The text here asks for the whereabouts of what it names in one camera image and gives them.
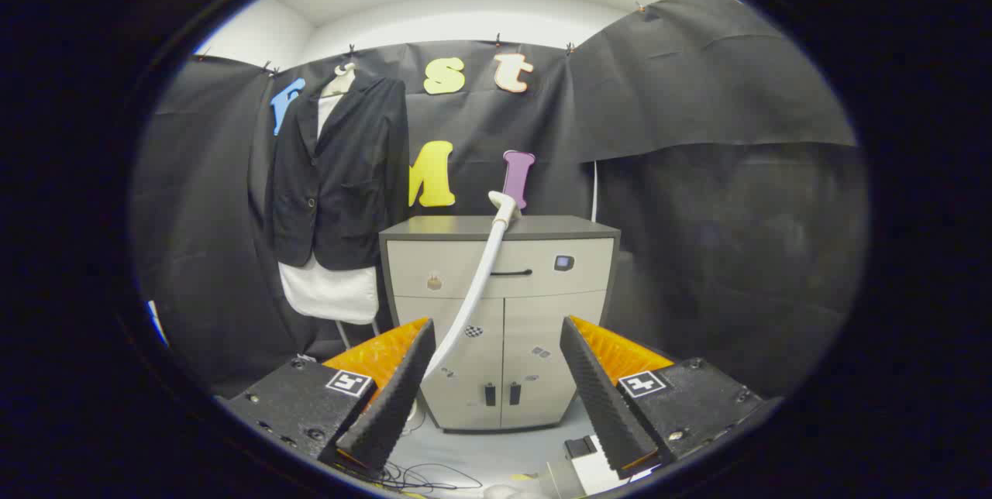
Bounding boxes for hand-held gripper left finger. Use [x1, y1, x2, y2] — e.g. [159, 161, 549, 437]
[221, 317, 436, 473]

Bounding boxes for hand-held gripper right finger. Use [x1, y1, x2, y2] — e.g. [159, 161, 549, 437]
[560, 315, 766, 480]

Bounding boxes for white garment steamer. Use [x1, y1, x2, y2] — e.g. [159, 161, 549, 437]
[403, 191, 524, 422]

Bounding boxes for black suit jacket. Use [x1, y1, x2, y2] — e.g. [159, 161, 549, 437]
[266, 74, 410, 271]

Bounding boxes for cream plastic garment hanger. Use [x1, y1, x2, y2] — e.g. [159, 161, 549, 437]
[322, 61, 359, 98]

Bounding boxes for white grey box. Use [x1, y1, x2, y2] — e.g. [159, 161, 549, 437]
[542, 433, 660, 498]

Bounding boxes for metal stand legs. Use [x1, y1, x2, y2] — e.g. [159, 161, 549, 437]
[335, 319, 382, 351]

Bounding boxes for grey cabinet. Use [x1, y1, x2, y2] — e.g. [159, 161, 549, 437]
[378, 215, 621, 434]

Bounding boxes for black backdrop cloth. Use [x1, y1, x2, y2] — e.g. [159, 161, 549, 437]
[132, 0, 869, 399]

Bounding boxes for black floor cables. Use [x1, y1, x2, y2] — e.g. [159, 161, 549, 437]
[341, 456, 485, 494]

